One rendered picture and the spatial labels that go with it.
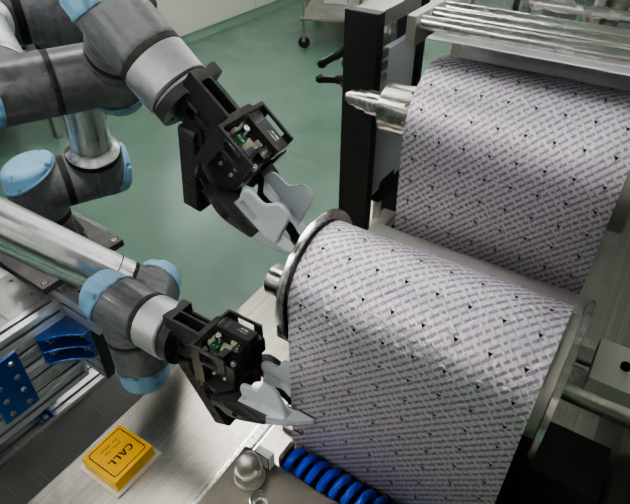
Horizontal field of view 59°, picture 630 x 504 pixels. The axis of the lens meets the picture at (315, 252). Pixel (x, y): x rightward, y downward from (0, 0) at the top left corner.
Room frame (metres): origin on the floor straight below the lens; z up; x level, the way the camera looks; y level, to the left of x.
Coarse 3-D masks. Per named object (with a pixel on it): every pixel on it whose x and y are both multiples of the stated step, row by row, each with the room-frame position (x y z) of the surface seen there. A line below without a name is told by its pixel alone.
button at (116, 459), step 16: (112, 432) 0.47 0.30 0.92; (128, 432) 0.47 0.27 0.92; (96, 448) 0.44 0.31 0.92; (112, 448) 0.44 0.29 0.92; (128, 448) 0.44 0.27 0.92; (144, 448) 0.44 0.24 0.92; (96, 464) 0.42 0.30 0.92; (112, 464) 0.42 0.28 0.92; (128, 464) 0.42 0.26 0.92; (144, 464) 0.43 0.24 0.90; (112, 480) 0.40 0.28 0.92; (128, 480) 0.41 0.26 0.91
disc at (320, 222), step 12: (324, 216) 0.45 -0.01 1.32; (336, 216) 0.47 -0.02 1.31; (348, 216) 0.49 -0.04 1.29; (312, 228) 0.43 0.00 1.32; (300, 240) 0.42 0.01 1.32; (300, 252) 0.42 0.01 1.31; (288, 264) 0.40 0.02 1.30; (288, 276) 0.40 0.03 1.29; (288, 288) 0.40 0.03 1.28; (276, 300) 0.39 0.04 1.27; (276, 312) 0.38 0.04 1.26
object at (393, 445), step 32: (320, 384) 0.37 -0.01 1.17; (352, 384) 0.35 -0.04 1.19; (320, 416) 0.37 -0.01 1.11; (352, 416) 0.35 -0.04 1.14; (384, 416) 0.33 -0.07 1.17; (416, 416) 0.31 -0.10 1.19; (320, 448) 0.37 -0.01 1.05; (352, 448) 0.35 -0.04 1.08; (384, 448) 0.33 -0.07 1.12; (416, 448) 0.31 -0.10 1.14; (448, 448) 0.29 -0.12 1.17; (480, 448) 0.28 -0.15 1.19; (384, 480) 0.32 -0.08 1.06; (416, 480) 0.30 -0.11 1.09; (448, 480) 0.29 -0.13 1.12; (480, 480) 0.27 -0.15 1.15
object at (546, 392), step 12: (576, 324) 0.32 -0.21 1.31; (564, 336) 0.31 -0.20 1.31; (564, 348) 0.30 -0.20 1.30; (552, 360) 0.29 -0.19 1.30; (564, 360) 0.29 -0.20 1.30; (552, 372) 0.28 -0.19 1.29; (552, 384) 0.27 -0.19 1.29; (540, 396) 0.27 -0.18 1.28; (540, 408) 0.27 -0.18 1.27; (528, 420) 0.27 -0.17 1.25; (540, 420) 0.26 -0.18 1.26; (528, 432) 0.27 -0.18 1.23
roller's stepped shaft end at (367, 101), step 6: (354, 90) 0.71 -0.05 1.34; (360, 90) 0.71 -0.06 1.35; (372, 90) 0.70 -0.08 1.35; (348, 96) 0.71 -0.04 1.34; (354, 96) 0.70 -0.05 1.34; (360, 96) 0.70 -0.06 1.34; (366, 96) 0.69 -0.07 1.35; (372, 96) 0.69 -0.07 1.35; (378, 96) 0.68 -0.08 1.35; (348, 102) 0.71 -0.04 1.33; (354, 102) 0.70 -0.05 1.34; (360, 102) 0.69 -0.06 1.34; (366, 102) 0.68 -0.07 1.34; (372, 102) 0.68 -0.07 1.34; (360, 108) 0.69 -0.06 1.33; (366, 108) 0.68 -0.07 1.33; (372, 108) 0.68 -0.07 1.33; (372, 114) 0.68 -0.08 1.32
